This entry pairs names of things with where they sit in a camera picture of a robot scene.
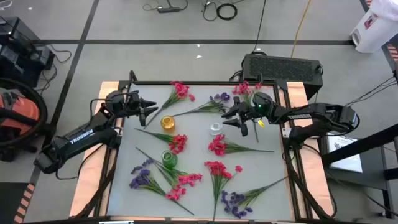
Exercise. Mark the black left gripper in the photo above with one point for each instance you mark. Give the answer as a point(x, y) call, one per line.
point(124, 103)

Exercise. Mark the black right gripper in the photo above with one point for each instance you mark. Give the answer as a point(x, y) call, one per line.
point(259, 109)

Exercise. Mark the purple artificial flower stem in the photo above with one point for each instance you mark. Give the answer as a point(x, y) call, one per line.
point(222, 97)
point(141, 179)
point(234, 199)

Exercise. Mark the pink artificial flower stem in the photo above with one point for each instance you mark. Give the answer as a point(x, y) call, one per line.
point(186, 180)
point(242, 89)
point(181, 90)

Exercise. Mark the red artificial flower stem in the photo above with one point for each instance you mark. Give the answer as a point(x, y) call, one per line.
point(178, 143)
point(217, 147)
point(217, 169)

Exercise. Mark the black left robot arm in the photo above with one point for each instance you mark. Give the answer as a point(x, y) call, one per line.
point(81, 137)

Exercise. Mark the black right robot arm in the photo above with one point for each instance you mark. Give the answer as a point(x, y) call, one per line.
point(311, 115)

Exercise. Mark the clear glass vase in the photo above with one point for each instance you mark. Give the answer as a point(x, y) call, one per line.
point(215, 128)

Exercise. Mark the yellow glass vase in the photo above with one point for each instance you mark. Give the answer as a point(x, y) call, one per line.
point(168, 122)

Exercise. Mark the green glass vase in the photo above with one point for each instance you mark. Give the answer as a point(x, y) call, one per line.
point(169, 159)

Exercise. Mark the black perforated computer case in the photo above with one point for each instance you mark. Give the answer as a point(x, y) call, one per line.
point(280, 68)

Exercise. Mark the black power strip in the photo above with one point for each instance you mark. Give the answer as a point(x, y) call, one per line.
point(168, 9)

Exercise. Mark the white printed paper sheet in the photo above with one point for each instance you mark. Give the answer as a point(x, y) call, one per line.
point(345, 161)

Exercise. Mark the orange and black vacuum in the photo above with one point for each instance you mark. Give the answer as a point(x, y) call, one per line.
point(21, 112)

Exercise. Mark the black metal stand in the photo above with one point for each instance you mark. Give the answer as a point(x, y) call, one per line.
point(357, 146)

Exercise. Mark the black floor equipment boxes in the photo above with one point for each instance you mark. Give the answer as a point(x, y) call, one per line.
point(18, 53)

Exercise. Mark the black mat with striped edge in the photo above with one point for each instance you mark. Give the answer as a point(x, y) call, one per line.
point(12, 199)

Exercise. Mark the white bin with bag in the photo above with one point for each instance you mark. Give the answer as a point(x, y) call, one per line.
point(376, 28)

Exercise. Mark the black aluminium table frame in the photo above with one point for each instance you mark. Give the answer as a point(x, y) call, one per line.
point(202, 83)

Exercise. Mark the small silver frame bracket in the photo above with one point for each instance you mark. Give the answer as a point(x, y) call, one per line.
point(285, 132)

